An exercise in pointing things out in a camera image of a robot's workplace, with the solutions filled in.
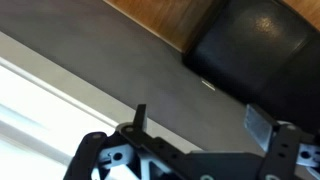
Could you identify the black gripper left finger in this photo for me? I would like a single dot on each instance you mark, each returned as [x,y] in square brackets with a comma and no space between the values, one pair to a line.
[143,140]

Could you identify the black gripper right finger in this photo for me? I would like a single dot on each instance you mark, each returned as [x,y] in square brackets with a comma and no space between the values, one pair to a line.
[283,150]

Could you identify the white window sill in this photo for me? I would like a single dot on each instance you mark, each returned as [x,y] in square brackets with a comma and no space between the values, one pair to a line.
[50,110]

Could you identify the small white tag strip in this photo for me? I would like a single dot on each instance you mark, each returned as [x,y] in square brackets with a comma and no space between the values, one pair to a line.
[208,85]

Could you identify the black leather chair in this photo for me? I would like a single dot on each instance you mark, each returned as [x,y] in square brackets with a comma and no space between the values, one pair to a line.
[263,50]

